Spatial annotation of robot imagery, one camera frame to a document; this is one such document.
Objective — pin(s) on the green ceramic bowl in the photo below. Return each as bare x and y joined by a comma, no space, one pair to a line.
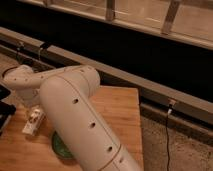
59,148

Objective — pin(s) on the grey baseboard rail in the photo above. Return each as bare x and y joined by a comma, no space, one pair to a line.
185,113

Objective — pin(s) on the small white bottle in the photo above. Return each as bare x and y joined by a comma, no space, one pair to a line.
36,116

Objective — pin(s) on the black object at left edge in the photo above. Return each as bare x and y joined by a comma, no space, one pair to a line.
6,110

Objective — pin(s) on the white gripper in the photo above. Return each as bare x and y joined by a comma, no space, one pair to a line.
28,100

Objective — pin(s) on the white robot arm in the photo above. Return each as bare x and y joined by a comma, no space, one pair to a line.
64,96

